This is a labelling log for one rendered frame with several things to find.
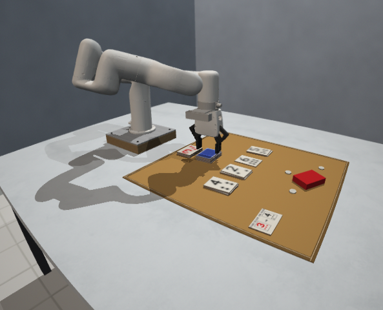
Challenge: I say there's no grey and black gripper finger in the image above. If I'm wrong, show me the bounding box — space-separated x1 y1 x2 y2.
189 124 202 149
214 125 229 154

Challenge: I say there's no brown flat mat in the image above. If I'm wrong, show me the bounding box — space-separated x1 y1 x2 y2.
128 134 346 257

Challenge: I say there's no red flat square block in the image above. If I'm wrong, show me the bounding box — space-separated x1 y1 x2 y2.
293 170 326 190

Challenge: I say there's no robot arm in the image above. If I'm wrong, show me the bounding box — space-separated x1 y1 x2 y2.
72 39 222 134

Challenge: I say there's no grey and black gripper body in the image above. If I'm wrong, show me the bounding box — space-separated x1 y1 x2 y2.
194 108 223 138

